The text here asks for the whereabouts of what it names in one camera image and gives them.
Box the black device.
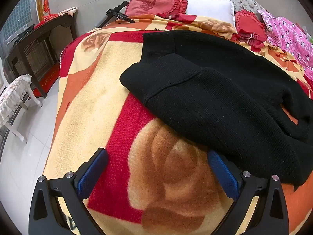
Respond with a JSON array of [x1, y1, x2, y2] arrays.
[[15, 24, 35, 42]]

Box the white chair with lace cover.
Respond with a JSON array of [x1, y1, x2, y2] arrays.
[[0, 74, 43, 144]]

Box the pink printed quilt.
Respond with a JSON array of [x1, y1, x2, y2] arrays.
[[258, 9, 313, 79]]

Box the white pillow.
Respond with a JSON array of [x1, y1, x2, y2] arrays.
[[175, 0, 236, 31]]

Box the dark wooden desk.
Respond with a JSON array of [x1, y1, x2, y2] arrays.
[[7, 13, 77, 98]]

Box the rose printed blanket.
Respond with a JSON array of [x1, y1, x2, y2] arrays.
[[43, 15, 313, 235]]

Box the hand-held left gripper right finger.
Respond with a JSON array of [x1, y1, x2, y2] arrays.
[[207, 149, 290, 235]]

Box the red cloth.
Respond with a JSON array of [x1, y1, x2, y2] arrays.
[[34, 13, 59, 28]]

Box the red floor mat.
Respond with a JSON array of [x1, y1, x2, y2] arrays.
[[33, 63, 60, 97]]

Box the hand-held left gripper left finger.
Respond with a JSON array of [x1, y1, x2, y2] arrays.
[[28, 147, 109, 235]]

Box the beige cloth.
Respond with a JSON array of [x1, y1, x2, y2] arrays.
[[58, 7, 78, 17]]

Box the black stand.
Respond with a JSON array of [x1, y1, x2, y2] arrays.
[[94, 1, 135, 28]]

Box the black pants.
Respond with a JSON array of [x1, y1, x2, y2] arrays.
[[119, 30, 313, 186]]

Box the red heart pillow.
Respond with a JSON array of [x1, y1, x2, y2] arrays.
[[234, 10, 268, 48], [125, 0, 189, 19]]

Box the window with metal grille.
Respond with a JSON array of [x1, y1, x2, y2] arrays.
[[0, 0, 41, 48]]

